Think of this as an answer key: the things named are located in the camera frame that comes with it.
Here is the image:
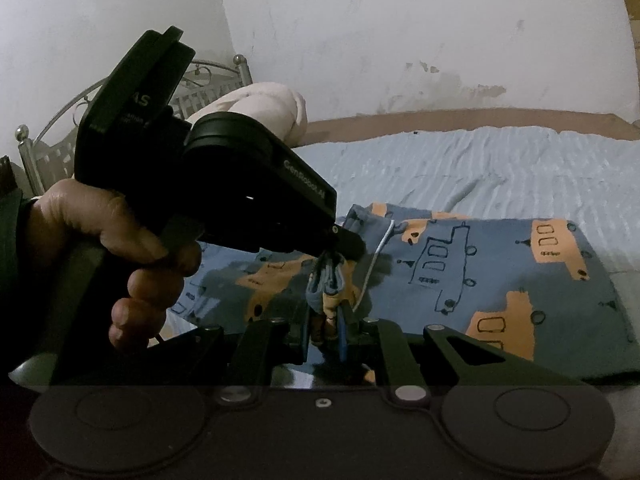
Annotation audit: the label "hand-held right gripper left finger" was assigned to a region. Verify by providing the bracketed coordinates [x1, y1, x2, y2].
[125, 310, 314, 406]

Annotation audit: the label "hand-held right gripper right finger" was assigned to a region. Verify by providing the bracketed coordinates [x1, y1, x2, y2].
[334, 305, 592, 406]

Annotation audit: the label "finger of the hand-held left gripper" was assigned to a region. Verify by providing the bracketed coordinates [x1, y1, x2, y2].
[320, 225, 367, 264]

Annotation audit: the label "blue pants with orange print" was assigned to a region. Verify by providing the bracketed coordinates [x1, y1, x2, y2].
[165, 202, 636, 386]

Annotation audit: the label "person's left hand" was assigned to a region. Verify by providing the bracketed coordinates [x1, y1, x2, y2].
[29, 177, 202, 357]

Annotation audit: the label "cream rolled duvet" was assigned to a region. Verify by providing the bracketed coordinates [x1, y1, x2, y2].
[187, 82, 309, 144]

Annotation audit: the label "brown bed board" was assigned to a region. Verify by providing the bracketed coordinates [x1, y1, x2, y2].
[299, 106, 640, 150]

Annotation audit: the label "grey metal headboard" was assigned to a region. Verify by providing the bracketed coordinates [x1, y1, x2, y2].
[15, 54, 252, 197]

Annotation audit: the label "plywood wall panel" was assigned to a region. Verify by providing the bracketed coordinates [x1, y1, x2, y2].
[620, 0, 640, 128]

